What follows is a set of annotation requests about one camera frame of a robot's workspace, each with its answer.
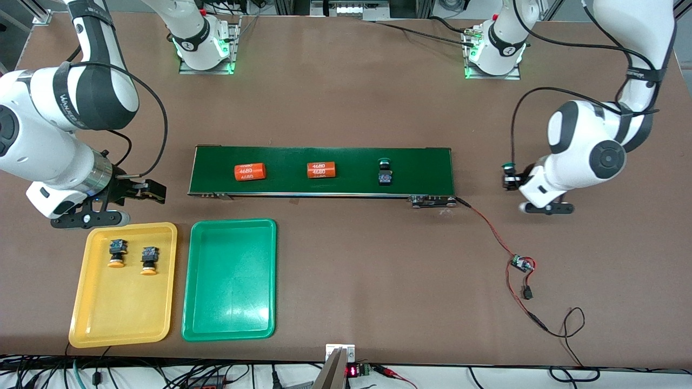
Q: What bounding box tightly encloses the green plastic tray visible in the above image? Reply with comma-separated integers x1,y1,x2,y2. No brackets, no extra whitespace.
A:
182,218,277,342

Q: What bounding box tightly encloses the red clip lead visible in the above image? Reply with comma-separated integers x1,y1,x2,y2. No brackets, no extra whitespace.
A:
372,365,418,389

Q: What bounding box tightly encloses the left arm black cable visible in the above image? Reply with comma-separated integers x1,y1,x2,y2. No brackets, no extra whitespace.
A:
510,0,661,169

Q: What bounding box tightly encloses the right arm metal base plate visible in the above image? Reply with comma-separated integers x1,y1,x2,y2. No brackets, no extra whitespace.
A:
178,15,237,75

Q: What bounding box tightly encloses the aluminium frame corner bracket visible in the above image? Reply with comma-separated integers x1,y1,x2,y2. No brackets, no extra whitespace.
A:
32,0,55,25

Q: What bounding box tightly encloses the silver metal bracket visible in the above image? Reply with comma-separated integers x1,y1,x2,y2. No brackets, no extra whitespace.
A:
325,344,356,364

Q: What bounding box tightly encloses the black table cable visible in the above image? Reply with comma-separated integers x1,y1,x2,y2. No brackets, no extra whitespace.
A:
373,21,476,46

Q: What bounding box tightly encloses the yellow plastic tray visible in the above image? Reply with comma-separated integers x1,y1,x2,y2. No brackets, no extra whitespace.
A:
69,222,178,348

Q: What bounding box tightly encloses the silver box with lights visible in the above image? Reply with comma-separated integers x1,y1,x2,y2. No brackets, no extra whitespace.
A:
310,0,391,22

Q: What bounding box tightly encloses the grey metal bar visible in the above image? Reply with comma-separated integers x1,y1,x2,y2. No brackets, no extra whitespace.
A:
312,347,349,389

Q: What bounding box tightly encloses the green belt conveyor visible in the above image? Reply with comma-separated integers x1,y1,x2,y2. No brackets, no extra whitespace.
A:
188,145,457,209

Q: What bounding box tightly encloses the thin black cable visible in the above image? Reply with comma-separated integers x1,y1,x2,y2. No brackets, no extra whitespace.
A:
545,307,601,382

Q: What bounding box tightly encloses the yellow mushroom push button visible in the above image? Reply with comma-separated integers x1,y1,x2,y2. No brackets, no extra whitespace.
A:
107,239,128,269
139,246,160,276

